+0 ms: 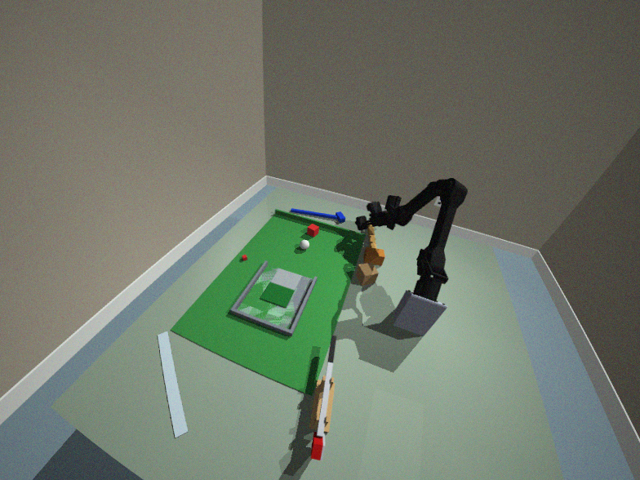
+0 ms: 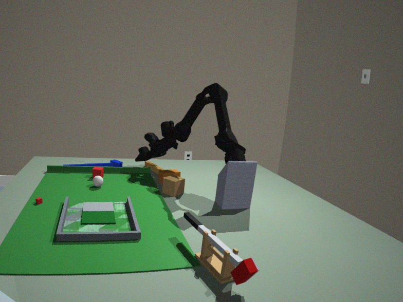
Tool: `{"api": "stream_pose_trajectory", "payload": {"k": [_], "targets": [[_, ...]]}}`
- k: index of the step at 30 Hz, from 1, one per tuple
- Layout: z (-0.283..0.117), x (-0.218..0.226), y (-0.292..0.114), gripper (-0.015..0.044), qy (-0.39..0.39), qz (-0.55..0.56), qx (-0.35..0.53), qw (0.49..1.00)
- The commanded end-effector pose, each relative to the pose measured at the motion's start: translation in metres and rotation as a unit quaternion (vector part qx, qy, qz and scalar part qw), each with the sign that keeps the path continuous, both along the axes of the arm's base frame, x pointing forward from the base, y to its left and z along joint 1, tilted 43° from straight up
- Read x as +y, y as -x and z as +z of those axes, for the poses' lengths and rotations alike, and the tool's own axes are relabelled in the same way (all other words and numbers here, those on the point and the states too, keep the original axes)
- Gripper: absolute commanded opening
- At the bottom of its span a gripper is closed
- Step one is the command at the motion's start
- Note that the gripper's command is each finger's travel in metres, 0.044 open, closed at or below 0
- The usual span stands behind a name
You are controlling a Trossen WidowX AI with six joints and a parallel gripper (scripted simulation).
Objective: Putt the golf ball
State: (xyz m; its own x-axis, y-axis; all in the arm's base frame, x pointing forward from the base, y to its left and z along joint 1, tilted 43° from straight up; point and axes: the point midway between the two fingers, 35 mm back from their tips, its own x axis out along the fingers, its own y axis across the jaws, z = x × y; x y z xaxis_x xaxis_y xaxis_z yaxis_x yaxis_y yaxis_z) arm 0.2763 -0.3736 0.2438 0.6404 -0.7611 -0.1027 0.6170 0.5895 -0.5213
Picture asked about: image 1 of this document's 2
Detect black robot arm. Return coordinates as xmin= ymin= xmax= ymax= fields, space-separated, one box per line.
xmin=367 ymin=178 xmax=468 ymax=302

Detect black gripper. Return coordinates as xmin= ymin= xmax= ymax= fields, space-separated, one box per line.
xmin=355 ymin=213 xmax=383 ymax=230

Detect green flat mat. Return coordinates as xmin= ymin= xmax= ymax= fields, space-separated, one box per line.
xmin=171 ymin=214 xmax=364 ymax=396

